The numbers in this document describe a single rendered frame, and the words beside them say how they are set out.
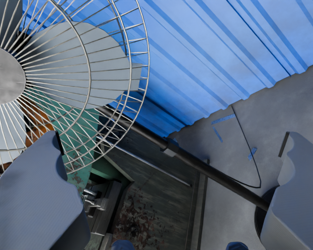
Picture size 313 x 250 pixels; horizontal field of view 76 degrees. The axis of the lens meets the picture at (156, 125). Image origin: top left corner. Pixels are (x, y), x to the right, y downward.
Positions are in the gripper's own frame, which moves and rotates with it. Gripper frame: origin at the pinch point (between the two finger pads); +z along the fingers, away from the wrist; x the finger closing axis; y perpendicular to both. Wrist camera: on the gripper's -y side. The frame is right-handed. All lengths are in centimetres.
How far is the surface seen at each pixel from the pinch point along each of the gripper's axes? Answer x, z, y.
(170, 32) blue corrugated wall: 5, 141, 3
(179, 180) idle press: 13, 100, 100
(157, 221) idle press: -3, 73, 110
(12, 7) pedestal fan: -28.9, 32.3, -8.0
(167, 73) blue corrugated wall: 4, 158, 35
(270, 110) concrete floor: 79, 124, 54
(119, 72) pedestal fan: -10.0, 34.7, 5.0
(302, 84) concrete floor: 95, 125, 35
